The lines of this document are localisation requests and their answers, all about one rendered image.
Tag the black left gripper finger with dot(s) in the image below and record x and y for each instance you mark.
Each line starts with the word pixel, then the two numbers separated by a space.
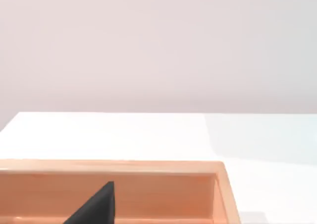
pixel 100 206

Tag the shallow salmon-coloured box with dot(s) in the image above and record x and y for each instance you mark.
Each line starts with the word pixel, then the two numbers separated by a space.
pixel 173 194

